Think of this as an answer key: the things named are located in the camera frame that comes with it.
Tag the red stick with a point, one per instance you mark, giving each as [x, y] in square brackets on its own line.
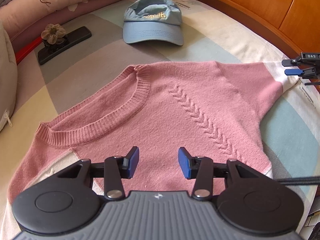
[27, 51]

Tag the black hair clip with flower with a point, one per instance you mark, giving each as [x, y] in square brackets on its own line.
[75, 36]

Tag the pink and white sweater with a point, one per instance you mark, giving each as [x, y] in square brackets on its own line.
[175, 110]

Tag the wooden headboard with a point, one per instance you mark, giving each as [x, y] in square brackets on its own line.
[250, 0]

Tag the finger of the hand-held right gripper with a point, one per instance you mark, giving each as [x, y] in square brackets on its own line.
[292, 71]
[290, 62]

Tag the blue baseball cap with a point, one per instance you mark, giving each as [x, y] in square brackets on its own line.
[152, 30]

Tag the beige flower hair clip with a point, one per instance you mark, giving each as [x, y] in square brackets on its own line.
[52, 32]

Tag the grey cat face cushion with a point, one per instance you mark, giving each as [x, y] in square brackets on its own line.
[6, 80]

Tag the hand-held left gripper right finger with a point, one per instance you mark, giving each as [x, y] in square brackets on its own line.
[183, 162]

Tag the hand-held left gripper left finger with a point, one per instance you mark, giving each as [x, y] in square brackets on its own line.
[133, 161]

